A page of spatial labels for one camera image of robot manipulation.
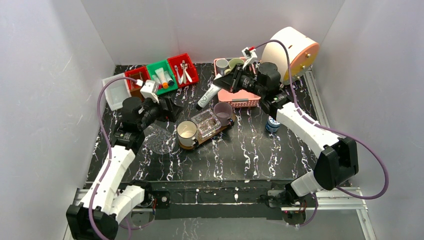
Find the white ribbed mug black rim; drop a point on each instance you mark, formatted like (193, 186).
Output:
(187, 132)

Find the orange cap toothpaste tube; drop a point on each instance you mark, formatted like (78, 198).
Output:
(160, 73)

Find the red plastic bin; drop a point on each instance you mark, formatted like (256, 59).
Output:
(177, 60)
(142, 69)

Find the grey mug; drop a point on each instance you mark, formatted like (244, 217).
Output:
(221, 65)

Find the white cylindrical appliance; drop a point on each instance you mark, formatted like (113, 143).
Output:
(302, 52)

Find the black cap toothpaste tube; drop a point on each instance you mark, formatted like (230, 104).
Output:
(209, 95)

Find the purple mug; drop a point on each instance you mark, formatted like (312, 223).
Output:
(224, 112)

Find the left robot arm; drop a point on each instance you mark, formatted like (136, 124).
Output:
(99, 213)

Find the left red plastic bin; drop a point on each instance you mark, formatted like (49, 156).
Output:
(142, 69)

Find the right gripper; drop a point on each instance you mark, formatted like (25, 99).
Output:
(235, 80)

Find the brown oval wooden tray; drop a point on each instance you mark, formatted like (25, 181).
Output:
(200, 142)

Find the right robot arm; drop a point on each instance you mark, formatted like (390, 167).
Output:
(337, 157)

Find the green mug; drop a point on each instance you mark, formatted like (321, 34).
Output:
(232, 63)

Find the right red plastic bin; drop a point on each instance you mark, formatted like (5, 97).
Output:
(177, 60)

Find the pink perforated basket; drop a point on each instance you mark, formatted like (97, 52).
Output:
(239, 99)

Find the blue cap toothpaste tube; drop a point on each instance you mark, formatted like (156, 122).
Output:
(169, 79)

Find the brown wooden holder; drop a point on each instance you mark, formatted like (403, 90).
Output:
(135, 90)

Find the green plastic bin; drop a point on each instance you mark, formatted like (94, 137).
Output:
(166, 66)

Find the white plastic bin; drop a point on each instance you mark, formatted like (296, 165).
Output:
(116, 93)

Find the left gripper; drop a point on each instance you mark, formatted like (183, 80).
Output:
(166, 105)

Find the pink cap toothpaste tube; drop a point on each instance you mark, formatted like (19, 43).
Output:
(157, 80)

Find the clear textured square holder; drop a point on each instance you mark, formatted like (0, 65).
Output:
(207, 124)

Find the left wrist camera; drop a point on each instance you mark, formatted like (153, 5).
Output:
(149, 89)

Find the white toothbrush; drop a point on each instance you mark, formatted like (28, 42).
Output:
(179, 78)
(186, 74)
(183, 67)

